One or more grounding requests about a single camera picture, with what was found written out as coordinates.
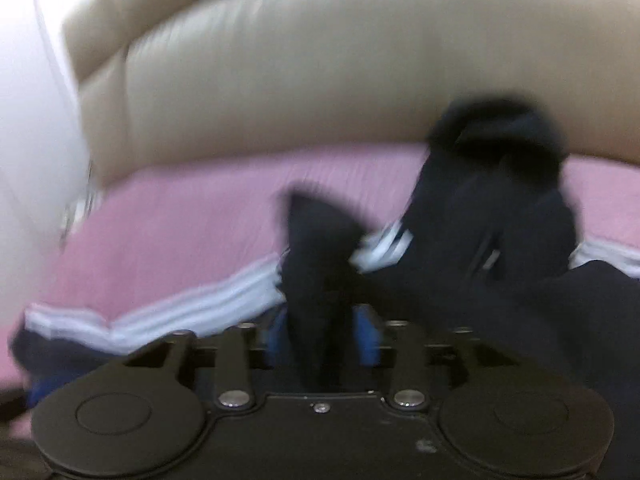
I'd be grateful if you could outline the navy hoodie with white stripes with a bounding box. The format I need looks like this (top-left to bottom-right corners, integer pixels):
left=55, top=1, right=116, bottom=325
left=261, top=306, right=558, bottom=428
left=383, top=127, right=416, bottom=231
left=11, top=98, right=639, bottom=405

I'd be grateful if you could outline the pink quilted bedspread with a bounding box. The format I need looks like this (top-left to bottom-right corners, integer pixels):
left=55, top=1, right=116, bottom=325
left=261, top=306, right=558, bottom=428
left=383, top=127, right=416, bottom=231
left=18, top=142, right=639, bottom=431

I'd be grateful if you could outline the beige leather headboard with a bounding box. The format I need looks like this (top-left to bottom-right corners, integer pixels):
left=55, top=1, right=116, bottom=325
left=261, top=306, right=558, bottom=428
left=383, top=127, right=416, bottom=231
left=64, top=0, right=639, bottom=183

